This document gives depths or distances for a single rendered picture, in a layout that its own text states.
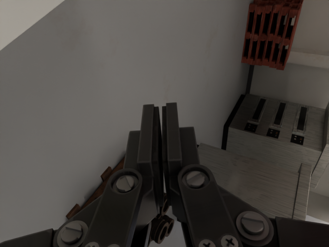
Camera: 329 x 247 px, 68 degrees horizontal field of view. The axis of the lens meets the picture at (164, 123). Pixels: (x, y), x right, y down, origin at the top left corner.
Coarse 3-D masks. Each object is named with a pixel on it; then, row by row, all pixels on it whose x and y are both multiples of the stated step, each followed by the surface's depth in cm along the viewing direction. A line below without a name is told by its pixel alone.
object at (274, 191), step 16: (208, 160) 374; (224, 160) 372; (240, 160) 369; (256, 160) 367; (224, 176) 348; (240, 176) 346; (256, 176) 344; (272, 176) 342; (288, 176) 340; (304, 176) 335; (240, 192) 326; (256, 192) 324; (272, 192) 322; (288, 192) 321; (304, 192) 316; (256, 208) 307; (272, 208) 304; (288, 208) 303; (304, 208) 298
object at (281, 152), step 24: (240, 96) 683; (240, 120) 592; (264, 120) 586; (288, 120) 580; (312, 120) 574; (240, 144) 588; (264, 144) 553; (288, 144) 523; (312, 144) 513; (288, 168) 559; (312, 168) 528
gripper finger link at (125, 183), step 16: (112, 176) 8; (128, 176) 8; (112, 192) 8; (128, 192) 8; (96, 208) 7; (112, 208) 7; (128, 208) 7; (96, 224) 7; (112, 224) 7; (128, 224) 7; (96, 240) 7; (112, 240) 7; (128, 240) 7; (144, 240) 9
